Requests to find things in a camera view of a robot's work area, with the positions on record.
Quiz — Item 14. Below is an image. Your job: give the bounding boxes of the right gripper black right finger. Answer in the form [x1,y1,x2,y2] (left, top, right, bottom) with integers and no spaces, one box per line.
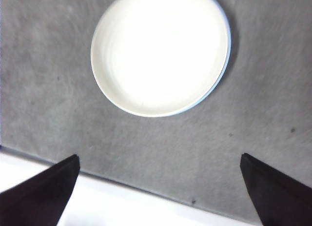
[240,152,312,226]

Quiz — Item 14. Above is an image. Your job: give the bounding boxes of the white round plate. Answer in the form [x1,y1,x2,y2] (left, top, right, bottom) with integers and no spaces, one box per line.
[90,0,230,118]

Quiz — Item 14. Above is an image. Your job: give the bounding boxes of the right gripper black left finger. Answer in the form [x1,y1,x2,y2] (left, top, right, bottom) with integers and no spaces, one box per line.
[0,154,80,226]

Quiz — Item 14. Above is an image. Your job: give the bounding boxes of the blue round plate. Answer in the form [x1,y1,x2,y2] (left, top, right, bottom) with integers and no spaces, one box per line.
[168,0,232,118]

